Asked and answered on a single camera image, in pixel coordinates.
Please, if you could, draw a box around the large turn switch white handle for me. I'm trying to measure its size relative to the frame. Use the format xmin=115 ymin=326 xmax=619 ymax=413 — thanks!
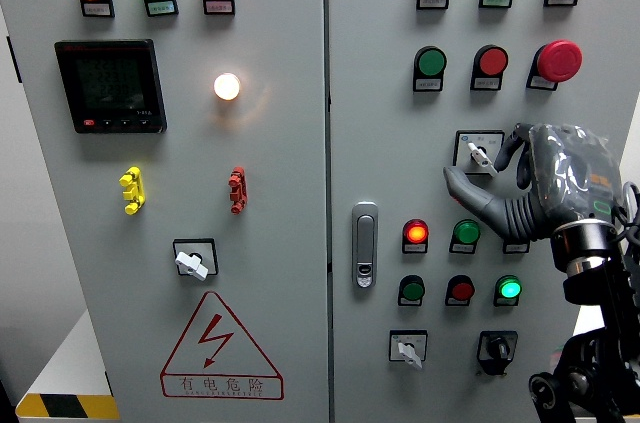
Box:
xmin=452 ymin=129 xmax=506 ymax=177

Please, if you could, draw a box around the label plate of stop button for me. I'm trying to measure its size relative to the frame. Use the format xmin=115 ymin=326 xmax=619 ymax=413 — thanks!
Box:
xmin=526 ymin=73 xmax=560 ymax=92

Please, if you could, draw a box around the large red stop button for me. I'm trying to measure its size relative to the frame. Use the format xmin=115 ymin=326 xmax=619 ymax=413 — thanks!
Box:
xmin=533 ymin=39 xmax=584 ymax=84

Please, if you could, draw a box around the small green push button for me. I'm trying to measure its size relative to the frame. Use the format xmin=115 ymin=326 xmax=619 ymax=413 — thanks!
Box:
xmin=452 ymin=219 xmax=482 ymax=246
xmin=398 ymin=274 xmax=426 ymax=302

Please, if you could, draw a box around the small lit green lamp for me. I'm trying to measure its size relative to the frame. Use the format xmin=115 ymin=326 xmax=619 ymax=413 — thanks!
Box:
xmin=494 ymin=274 xmax=523 ymax=302

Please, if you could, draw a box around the label plate of large red button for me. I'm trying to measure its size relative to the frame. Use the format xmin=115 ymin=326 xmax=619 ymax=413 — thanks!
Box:
xmin=470 ymin=74 xmax=504 ymax=92

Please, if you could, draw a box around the large red push button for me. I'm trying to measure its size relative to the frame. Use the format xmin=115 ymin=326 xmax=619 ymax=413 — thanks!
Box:
xmin=473 ymin=44 xmax=510 ymax=78

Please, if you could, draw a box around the small red push button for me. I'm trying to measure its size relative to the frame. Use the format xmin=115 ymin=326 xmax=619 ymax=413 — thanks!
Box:
xmin=446 ymin=274 xmax=476 ymax=302

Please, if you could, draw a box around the small lit red lamp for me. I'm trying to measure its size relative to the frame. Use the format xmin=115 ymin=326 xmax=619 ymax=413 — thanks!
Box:
xmin=402 ymin=218 xmax=430 ymax=245

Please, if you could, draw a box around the label plate of large green button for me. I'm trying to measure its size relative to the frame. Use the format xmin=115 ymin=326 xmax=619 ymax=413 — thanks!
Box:
xmin=412 ymin=74 xmax=445 ymax=93

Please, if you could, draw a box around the large green push button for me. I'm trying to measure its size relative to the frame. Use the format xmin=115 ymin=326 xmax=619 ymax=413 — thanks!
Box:
xmin=414 ymin=45 xmax=448 ymax=78

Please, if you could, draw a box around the grey cabinet door with lock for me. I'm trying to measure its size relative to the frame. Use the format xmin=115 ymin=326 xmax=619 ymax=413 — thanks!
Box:
xmin=326 ymin=0 xmax=640 ymax=423

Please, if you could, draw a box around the silver door lock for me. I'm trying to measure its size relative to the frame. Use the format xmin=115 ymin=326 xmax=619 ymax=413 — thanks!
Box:
xmin=351 ymin=201 xmax=379 ymax=290

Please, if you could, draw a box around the grey cabinet door with display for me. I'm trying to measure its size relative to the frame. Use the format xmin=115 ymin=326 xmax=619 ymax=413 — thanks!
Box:
xmin=0 ymin=0 xmax=331 ymax=423

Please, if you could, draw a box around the white round lamp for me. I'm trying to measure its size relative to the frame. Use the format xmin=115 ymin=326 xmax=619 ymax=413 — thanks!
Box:
xmin=213 ymin=72 xmax=242 ymax=102

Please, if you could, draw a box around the label plate of red-orange lamp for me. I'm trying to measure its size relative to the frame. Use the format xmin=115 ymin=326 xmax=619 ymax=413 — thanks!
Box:
xmin=202 ymin=0 xmax=236 ymax=16

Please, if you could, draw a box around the red warning triangle sign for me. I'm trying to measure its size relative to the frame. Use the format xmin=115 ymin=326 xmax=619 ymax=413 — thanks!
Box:
xmin=159 ymin=290 xmax=285 ymax=401

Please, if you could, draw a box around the greenish label plate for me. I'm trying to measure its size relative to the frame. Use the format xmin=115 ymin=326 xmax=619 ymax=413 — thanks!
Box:
xmin=143 ymin=0 xmax=179 ymax=18

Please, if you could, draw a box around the black digital display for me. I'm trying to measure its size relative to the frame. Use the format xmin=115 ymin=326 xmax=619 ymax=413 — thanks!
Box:
xmin=54 ymin=38 xmax=168 ymax=135

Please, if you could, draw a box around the label plate of yellow lamp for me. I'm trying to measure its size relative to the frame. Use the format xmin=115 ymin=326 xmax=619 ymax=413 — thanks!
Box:
xmin=79 ymin=0 xmax=116 ymax=19

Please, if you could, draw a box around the black yellow striped tape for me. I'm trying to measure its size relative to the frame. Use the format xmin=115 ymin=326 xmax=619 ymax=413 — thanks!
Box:
xmin=15 ymin=393 xmax=121 ymax=421

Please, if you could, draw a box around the turn switch black handle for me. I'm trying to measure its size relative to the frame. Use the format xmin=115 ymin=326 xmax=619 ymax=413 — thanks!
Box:
xmin=475 ymin=330 xmax=519 ymax=378

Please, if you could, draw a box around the small turn switch white handle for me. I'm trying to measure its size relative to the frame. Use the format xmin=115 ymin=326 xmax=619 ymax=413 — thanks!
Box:
xmin=388 ymin=329 xmax=429 ymax=371

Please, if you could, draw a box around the small red handle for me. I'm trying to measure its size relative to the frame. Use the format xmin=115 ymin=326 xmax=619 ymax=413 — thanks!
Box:
xmin=228 ymin=165 xmax=248 ymax=215

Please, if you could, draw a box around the turn switch wide white handle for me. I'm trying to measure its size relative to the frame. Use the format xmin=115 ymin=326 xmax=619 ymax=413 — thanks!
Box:
xmin=172 ymin=237 xmax=220 ymax=283

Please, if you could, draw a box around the small yellow handle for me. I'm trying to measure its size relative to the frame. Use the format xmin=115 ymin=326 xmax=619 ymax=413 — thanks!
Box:
xmin=118 ymin=165 xmax=147 ymax=216

